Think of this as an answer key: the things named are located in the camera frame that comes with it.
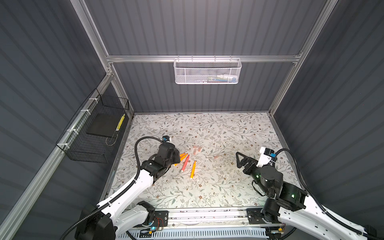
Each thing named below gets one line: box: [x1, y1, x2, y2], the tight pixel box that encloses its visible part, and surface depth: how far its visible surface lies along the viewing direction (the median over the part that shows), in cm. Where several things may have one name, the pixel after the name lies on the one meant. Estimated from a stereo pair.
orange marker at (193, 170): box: [190, 160, 197, 179], surface depth 91 cm
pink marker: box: [181, 154, 190, 172], surface depth 95 cm
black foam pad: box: [86, 113, 123, 138], surface depth 75 cm
